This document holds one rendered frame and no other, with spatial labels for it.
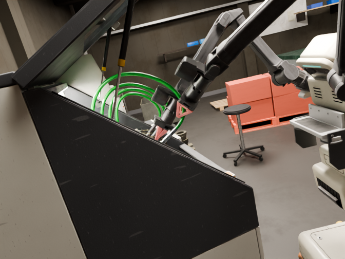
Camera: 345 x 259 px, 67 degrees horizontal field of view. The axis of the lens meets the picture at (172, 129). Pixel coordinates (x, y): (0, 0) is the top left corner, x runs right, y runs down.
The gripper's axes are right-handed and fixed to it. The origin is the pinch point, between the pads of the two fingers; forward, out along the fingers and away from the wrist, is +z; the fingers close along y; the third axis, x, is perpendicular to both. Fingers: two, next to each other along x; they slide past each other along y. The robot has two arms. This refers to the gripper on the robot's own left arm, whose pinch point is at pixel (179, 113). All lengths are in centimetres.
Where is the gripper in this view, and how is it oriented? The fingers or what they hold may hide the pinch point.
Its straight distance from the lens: 102.0
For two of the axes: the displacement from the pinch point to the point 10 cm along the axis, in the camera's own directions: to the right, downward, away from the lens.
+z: -4.6, 6.3, 6.2
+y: -3.1, 5.4, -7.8
